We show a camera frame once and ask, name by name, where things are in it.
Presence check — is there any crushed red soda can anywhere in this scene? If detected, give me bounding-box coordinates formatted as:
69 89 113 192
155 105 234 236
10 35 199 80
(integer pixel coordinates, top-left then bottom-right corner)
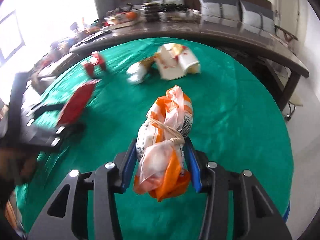
57 79 100 125

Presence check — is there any orange white plastic bag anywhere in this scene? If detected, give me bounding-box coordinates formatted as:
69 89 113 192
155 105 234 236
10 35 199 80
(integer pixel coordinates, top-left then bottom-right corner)
133 86 194 202

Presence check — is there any red snack packet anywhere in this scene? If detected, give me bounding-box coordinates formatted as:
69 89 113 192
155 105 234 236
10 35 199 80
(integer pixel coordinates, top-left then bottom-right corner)
81 51 107 78

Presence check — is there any white red paper bag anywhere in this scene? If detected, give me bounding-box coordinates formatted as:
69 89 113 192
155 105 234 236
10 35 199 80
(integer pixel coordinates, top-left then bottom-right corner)
155 43 201 80

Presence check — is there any blue plastic trash basket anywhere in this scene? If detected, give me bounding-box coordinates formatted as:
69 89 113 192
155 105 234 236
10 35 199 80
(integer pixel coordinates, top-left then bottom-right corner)
283 202 291 222

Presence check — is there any person's left hand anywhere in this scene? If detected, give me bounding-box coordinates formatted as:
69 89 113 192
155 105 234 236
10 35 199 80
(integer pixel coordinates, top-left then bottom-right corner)
1 148 39 185

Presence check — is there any green tablecloth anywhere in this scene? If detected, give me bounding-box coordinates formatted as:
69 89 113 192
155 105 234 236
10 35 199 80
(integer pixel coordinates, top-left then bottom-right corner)
16 37 293 239

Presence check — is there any fruit tray with orange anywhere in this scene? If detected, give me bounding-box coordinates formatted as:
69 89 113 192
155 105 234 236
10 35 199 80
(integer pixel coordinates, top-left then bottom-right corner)
104 11 144 29

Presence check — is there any beige rolling stool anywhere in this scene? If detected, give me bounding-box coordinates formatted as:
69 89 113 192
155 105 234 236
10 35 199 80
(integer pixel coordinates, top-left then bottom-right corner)
283 92 303 122

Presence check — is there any dark wooden coffee table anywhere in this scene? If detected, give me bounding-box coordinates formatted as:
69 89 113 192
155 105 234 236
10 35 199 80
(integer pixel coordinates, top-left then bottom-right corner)
71 21 310 109

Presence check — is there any potted green plant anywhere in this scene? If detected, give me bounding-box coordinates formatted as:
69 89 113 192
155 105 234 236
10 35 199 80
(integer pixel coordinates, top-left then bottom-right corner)
143 0 159 22

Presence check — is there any glass bowl of dark fruit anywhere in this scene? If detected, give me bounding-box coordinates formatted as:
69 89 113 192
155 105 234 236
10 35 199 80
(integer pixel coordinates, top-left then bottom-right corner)
157 3 201 22

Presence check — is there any grey pillow far right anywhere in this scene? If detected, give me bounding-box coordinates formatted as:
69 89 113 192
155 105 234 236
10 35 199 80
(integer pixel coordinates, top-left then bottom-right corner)
239 0 275 34

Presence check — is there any brown wooden sofa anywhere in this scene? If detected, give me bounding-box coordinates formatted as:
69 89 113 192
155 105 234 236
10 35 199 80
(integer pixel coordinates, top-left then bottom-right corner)
118 0 299 43

